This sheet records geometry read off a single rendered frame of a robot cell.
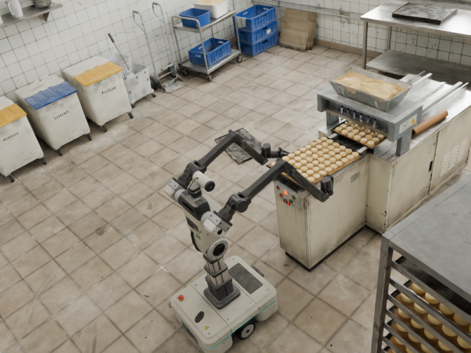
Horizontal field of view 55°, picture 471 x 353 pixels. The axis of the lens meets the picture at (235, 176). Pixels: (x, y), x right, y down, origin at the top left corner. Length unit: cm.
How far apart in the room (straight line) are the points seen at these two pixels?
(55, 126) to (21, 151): 48
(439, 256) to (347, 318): 209
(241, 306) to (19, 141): 343
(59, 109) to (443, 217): 481
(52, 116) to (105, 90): 73
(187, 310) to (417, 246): 215
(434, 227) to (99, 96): 493
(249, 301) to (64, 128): 346
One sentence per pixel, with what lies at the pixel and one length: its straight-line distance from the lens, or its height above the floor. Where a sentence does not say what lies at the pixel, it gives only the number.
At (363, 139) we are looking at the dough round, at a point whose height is 92.
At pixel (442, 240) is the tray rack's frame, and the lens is 154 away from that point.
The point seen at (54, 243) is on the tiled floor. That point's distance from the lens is 471.
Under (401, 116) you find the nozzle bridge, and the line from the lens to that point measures 335.
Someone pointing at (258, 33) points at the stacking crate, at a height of 33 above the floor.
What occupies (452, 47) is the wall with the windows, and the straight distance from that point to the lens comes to 651.
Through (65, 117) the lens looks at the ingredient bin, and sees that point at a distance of 580.
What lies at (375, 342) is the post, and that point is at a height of 122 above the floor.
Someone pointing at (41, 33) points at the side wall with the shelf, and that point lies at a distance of 621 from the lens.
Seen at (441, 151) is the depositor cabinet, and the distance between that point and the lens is 416.
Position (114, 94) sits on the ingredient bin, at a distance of 604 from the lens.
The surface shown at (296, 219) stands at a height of 56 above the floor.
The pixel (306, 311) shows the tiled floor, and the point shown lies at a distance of 355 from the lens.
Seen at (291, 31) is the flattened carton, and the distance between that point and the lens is 756.
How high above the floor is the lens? 290
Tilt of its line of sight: 37 degrees down
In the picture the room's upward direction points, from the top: 10 degrees counter-clockwise
